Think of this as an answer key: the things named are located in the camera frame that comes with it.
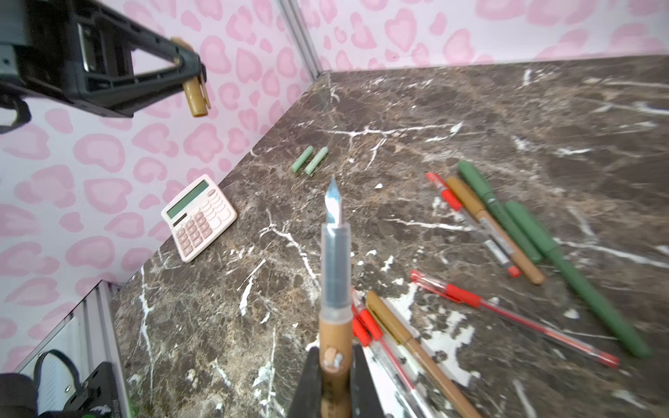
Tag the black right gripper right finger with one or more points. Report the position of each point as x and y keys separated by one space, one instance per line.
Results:
x=364 y=398

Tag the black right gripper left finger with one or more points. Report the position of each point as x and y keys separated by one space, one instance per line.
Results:
x=308 y=395

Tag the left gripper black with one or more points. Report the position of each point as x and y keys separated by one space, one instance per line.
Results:
x=38 y=57

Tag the brown pen cap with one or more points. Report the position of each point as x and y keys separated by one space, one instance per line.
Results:
x=197 y=96

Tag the green pen cap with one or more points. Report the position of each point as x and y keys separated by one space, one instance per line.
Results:
x=316 y=160
x=302 y=159

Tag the red gel pen pair lower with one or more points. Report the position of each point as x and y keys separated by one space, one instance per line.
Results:
x=391 y=380

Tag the red gel pen pair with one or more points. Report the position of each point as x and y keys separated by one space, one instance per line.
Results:
x=391 y=380
x=418 y=394

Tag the red gel pen pair upper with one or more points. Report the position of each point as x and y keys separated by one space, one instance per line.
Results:
x=418 y=394

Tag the brown pen beside red pair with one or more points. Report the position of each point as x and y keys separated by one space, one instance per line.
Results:
x=381 y=311

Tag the single red gel pen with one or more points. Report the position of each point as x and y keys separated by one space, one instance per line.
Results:
x=453 y=293

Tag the red gel pen far cluster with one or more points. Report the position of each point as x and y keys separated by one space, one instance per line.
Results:
x=480 y=235

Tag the green pen far long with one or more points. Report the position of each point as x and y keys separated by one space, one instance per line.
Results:
x=483 y=189

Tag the brown pen far cluster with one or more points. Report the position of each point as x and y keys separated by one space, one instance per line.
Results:
x=476 y=208

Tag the green pen far short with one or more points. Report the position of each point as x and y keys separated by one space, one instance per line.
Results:
x=541 y=238

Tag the pink calculator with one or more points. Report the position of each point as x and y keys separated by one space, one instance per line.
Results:
x=197 y=216

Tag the aluminium frame corner post left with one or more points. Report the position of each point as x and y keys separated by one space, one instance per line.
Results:
x=298 y=29

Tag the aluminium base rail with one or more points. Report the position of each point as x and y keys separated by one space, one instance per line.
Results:
x=88 y=338

